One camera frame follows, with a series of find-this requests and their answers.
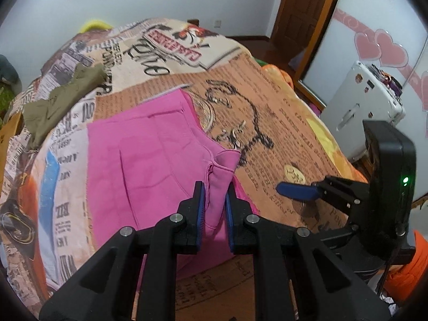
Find wooden laptop tray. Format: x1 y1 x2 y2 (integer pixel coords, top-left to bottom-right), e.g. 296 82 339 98
1 112 23 188

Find pink pants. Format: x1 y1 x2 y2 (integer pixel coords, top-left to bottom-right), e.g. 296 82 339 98
86 90 241 278

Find yellow headboard cushion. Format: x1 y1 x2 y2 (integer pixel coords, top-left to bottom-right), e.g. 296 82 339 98
79 20 112 33

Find olive green garment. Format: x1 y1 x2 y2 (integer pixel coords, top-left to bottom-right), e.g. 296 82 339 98
23 64 107 149

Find orange yellow blanket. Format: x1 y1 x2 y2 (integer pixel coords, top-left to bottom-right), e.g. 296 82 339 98
261 62 367 183

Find white suitcase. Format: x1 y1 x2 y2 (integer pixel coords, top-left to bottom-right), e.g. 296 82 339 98
321 61 406 162

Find wooden door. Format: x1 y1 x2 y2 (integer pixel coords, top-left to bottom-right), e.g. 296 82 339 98
271 0 333 65

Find grey plush toy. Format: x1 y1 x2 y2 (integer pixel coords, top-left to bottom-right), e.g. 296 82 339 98
0 54 22 94

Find newspaper print bed cover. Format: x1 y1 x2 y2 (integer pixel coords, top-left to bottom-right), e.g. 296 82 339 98
1 18 363 320

